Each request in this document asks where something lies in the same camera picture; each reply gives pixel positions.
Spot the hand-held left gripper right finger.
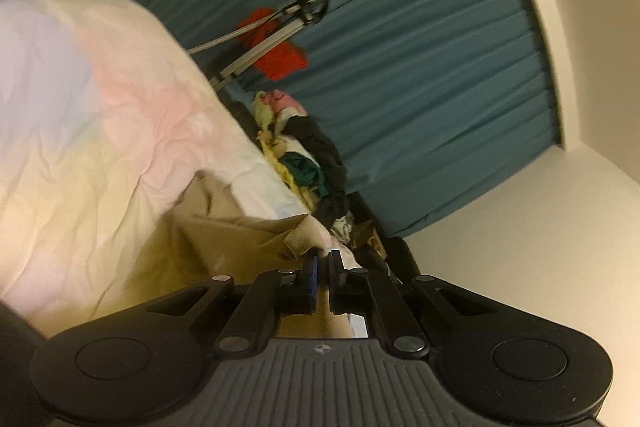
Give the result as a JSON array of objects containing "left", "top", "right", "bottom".
[{"left": 327, "top": 252, "right": 496, "bottom": 355}]

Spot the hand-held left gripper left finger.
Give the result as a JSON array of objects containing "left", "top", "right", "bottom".
[{"left": 147, "top": 255, "right": 319, "bottom": 354}]

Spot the beige printed shirt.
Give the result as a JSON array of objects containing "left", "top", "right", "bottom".
[{"left": 92, "top": 172, "right": 368, "bottom": 340}]

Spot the white patterned cloth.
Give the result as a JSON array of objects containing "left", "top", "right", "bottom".
[{"left": 327, "top": 214, "right": 358, "bottom": 248}]

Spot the cardboard box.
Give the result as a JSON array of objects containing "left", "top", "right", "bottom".
[{"left": 362, "top": 224, "right": 388, "bottom": 260}]

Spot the black sofa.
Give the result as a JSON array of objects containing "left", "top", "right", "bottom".
[{"left": 350, "top": 192, "right": 423, "bottom": 288}]

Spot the dark grey garment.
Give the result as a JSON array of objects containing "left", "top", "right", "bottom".
[{"left": 315, "top": 193, "right": 351, "bottom": 228}]

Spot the green garment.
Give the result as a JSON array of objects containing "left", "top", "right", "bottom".
[{"left": 282, "top": 152, "right": 328, "bottom": 198}]

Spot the white garment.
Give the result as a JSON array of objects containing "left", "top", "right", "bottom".
[{"left": 277, "top": 136, "right": 306, "bottom": 158}]

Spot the pale yellow fluffy cloth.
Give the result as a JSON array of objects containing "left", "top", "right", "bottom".
[{"left": 252, "top": 91, "right": 278, "bottom": 132}]

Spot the pink cloth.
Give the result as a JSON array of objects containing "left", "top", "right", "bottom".
[{"left": 265, "top": 89, "right": 307, "bottom": 118}]

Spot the red knitted cloth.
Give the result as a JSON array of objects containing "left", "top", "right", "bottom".
[{"left": 236, "top": 8, "right": 308, "bottom": 82}]

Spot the garment steamer stand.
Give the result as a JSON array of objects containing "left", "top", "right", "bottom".
[{"left": 186, "top": 0, "right": 335, "bottom": 90}]

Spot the teal curtain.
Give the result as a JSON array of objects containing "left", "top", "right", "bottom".
[{"left": 65, "top": 0, "right": 561, "bottom": 238}]

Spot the pastel bed blanket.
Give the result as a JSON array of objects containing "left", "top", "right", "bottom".
[{"left": 0, "top": 0, "right": 361, "bottom": 338}]

